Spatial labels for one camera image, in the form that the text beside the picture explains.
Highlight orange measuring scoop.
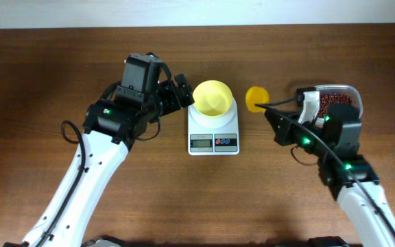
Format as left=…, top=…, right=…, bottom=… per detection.
left=246, top=86, right=270, bottom=113

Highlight red beans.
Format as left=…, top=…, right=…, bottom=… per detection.
left=318, top=93, right=352, bottom=118

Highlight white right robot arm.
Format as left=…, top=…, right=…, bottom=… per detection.
left=262, top=104, right=395, bottom=246

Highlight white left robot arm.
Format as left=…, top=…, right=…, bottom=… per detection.
left=20, top=53, right=194, bottom=246

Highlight yellow plastic bowl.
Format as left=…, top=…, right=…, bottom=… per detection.
left=193, top=80, right=234, bottom=117

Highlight white digital kitchen scale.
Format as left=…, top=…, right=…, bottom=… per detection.
left=187, top=99, right=240, bottom=156

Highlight clear plastic container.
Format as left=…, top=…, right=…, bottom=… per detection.
left=315, top=84, right=363, bottom=127

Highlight black right camera cable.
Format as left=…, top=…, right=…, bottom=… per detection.
left=254, top=96, right=395, bottom=247

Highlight black camera cable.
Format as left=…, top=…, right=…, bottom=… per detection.
left=29, top=61, right=174, bottom=247
left=254, top=96, right=395, bottom=247

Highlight black left camera cable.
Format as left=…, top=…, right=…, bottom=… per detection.
left=29, top=61, right=174, bottom=247

